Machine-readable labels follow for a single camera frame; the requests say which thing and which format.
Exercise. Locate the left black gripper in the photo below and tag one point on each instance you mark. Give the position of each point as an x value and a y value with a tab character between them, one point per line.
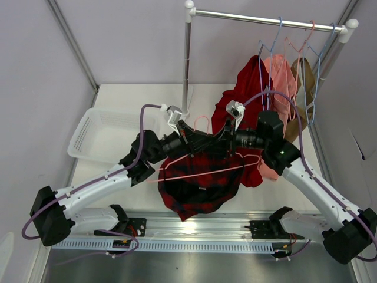
195	141

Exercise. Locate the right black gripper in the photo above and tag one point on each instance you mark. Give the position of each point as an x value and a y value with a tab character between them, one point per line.
231	139

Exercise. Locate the red navy plaid skirt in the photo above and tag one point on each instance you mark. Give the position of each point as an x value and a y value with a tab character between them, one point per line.
199	195

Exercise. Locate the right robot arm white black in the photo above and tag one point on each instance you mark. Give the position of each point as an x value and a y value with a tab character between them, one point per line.
346	229

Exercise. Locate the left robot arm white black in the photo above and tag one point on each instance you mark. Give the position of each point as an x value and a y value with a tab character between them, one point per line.
54	212

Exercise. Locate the red dress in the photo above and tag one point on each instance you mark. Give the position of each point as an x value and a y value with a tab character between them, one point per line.
251	80

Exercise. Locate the pink garment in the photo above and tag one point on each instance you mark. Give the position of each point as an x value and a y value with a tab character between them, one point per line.
284	82

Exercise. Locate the tan brown garment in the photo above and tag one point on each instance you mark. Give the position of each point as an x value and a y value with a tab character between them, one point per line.
298	124

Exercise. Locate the white plastic basket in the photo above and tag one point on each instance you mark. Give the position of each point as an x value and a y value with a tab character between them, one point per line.
104	135

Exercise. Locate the metal clothes rack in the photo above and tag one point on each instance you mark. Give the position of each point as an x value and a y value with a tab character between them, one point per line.
344	30

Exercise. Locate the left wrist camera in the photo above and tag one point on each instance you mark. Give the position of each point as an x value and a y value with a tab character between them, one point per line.
172	116

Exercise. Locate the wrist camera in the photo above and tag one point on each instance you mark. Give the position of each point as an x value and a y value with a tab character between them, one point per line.
236	110
172	116

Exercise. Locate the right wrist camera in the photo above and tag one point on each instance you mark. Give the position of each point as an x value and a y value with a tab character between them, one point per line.
236	110

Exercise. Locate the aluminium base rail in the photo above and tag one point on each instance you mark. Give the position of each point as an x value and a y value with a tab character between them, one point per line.
224	225

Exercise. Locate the white slotted cable duct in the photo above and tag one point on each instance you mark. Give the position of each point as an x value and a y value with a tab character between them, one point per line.
145	245

